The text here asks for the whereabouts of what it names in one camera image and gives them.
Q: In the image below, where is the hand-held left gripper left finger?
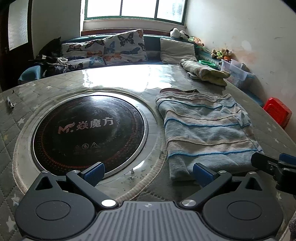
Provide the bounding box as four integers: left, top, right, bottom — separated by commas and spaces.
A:
28, 162, 118, 209

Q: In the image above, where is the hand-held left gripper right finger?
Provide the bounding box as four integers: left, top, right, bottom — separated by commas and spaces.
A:
179, 163, 272, 209

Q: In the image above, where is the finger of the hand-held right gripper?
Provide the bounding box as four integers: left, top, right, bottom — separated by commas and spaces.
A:
279, 153, 296, 165
251, 152, 296, 190

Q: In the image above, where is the blue beige striped cloth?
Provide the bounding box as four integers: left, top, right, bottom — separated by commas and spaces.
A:
155, 88, 265, 181

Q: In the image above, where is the dark clothes pile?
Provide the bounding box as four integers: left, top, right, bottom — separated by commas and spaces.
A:
29, 37, 68, 77

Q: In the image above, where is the red plastic stool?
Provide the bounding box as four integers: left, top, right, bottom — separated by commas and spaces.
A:
263, 97, 292, 129

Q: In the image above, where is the round black induction cooker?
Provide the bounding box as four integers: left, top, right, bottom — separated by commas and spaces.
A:
14, 89, 167, 195

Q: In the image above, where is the clear plastic storage box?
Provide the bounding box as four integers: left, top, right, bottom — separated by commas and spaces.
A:
220, 59, 255, 90

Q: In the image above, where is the folded yellow-green cloth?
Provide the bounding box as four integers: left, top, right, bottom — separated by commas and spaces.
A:
180, 59, 231, 87

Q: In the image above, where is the green bowl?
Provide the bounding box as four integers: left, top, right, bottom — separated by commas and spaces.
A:
198, 60, 218, 69

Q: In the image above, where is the orange tiger plush toy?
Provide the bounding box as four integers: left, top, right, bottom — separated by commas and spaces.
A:
221, 48, 233, 61

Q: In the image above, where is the long butterfly print cushion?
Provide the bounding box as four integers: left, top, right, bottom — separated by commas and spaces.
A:
60, 39, 105, 58

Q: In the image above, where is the grey pillow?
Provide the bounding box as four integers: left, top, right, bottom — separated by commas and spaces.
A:
159, 38, 197, 64

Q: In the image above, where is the large butterfly print pillow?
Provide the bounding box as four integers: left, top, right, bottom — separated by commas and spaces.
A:
103, 29, 148, 65

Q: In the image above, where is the blue sofa bench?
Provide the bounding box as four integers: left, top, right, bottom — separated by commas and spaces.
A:
18, 34, 265, 107

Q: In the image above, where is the dark door with frosted glass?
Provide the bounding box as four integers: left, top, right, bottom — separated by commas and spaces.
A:
0, 0, 34, 91

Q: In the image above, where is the black and white plush toy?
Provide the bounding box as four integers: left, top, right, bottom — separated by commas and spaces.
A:
170, 28, 190, 40

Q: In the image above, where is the green framed window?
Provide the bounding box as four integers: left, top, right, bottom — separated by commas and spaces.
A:
84, 0, 188, 25

